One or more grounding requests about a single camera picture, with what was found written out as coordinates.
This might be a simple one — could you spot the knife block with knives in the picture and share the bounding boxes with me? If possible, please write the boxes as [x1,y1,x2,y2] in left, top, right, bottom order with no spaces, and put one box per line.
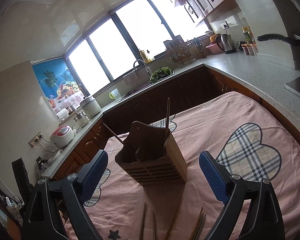
[193,38,206,59]

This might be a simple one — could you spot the red white rice cooker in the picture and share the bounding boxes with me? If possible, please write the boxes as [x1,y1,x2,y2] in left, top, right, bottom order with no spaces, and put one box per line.
[50,125,74,148]

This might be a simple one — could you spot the green vegetables in sink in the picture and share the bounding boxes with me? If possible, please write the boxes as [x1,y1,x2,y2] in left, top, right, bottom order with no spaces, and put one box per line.
[150,67,172,83]

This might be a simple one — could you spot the chrome sink faucet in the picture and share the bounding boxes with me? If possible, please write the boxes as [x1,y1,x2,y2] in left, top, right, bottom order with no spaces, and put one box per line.
[132,59,153,82]

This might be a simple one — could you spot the metal fork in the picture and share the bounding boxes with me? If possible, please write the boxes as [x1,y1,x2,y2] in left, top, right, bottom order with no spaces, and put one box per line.
[189,208,206,240]

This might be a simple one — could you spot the black pan handle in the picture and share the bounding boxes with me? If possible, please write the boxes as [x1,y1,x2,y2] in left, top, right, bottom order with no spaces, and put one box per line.
[257,32,300,47]

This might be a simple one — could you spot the yellow dish soap bottle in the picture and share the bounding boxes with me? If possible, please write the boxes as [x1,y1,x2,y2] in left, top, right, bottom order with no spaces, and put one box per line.
[139,50,151,63]

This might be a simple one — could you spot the wooden utensil holder box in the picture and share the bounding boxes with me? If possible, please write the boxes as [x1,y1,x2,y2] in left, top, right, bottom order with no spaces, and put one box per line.
[115,121,187,186]

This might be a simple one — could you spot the pink plastic basin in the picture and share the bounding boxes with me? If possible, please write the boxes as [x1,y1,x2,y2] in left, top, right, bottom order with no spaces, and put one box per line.
[206,42,224,54]

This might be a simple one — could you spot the tropical beach fruit poster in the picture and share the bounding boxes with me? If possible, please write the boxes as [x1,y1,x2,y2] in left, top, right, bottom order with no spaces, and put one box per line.
[32,57,84,113]

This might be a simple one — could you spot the wall power outlet strip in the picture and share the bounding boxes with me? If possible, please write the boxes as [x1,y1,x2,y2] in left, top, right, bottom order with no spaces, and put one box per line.
[28,132,44,147]

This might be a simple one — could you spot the metal dish drying rack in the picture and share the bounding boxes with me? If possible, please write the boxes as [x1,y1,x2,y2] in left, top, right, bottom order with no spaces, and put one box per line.
[164,35,196,66]

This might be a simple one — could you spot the pink tablecloth with plaid hearts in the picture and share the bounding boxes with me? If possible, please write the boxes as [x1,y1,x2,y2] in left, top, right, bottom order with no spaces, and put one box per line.
[85,92,300,239]

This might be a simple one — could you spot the red patterned wooden chopstick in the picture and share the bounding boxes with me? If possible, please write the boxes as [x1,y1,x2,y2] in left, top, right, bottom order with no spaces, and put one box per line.
[152,212,157,240]

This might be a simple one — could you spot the wall socket near kettle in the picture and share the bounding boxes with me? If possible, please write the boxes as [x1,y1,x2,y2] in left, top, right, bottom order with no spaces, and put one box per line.
[221,21,229,30]

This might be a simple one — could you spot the green labelled bottle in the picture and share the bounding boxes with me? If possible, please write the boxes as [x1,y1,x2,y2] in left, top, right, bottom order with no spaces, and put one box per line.
[242,27,253,44]

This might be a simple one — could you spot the stainless steel electric kettle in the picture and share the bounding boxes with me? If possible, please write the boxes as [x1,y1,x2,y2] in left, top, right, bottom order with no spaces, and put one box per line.
[215,34,237,54]

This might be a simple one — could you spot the wooden lower cabinets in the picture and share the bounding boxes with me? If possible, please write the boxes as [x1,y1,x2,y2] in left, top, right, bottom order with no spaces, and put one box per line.
[43,67,300,179]

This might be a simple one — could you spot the green handled plastic jug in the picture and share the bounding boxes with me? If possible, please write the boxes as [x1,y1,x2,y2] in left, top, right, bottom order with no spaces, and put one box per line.
[109,88,121,100]

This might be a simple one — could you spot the dark chopsticks in left slot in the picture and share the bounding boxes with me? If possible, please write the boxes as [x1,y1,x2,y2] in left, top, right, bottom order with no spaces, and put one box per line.
[103,123,125,145]

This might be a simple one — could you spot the kitchen window frame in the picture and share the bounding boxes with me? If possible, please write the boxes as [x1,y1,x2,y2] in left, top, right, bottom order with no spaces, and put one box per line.
[67,0,209,96]

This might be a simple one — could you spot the spice jar set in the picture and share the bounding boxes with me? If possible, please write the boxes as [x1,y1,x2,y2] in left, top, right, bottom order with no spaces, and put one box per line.
[242,43,258,56]

